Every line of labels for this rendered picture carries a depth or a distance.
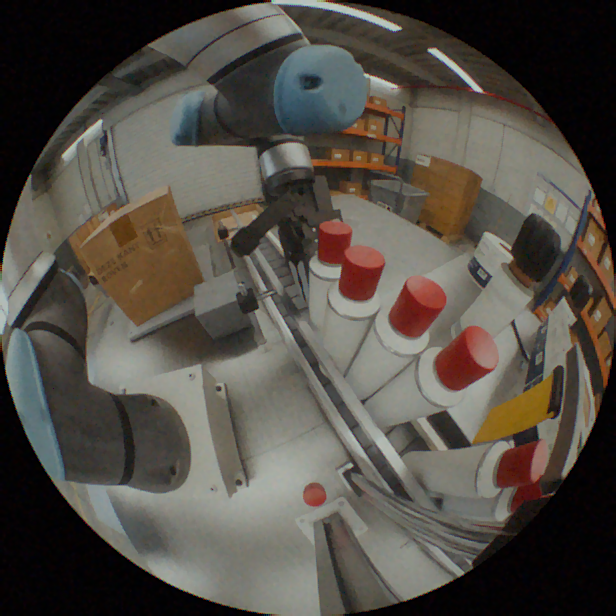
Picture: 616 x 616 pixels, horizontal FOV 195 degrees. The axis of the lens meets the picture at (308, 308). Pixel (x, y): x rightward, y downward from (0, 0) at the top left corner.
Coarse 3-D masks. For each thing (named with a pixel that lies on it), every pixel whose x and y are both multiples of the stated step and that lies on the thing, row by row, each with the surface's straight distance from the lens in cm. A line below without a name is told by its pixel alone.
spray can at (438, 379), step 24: (480, 336) 13; (432, 360) 15; (456, 360) 12; (480, 360) 12; (408, 384) 16; (432, 384) 14; (456, 384) 14; (384, 408) 21; (408, 408) 17; (432, 408) 16
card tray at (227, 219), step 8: (240, 208) 107; (248, 208) 108; (256, 208) 109; (216, 216) 107; (224, 216) 107; (232, 216) 107; (240, 216) 103; (248, 216) 101; (256, 216) 98; (216, 224) 101; (224, 224) 98; (232, 224) 95; (248, 224) 90; (216, 232) 91; (232, 232) 85; (216, 240) 79
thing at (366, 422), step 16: (240, 224) 55; (256, 256) 38; (272, 272) 32; (288, 304) 26; (304, 320) 24; (304, 336) 23; (320, 352) 22; (336, 368) 21; (336, 384) 20; (352, 400) 20; (368, 416) 20; (368, 432) 20; (384, 448) 21; (400, 464) 22; (400, 480) 23; (416, 496) 24; (464, 560) 40
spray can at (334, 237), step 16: (336, 224) 19; (320, 240) 18; (336, 240) 17; (320, 256) 18; (336, 256) 18; (320, 272) 18; (336, 272) 18; (320, 288) 19; (320, 304) 21; (320, 320) 23; (320, 336) 27
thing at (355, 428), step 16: (272, 256) 52; (288, 272) 45; (288, 288) 40; (304, 304) 37; (288, 320) 34; (304, 352) 31; (336, 400) 28; (352, 416) 28; (352, 432) 31; (384, 432) 30; (400, 432) 31; (416, 432) 32; (368, 448) 29; (400, 448) 31; (416, 448) 32; (384, 464) 30; (400, 496) 32
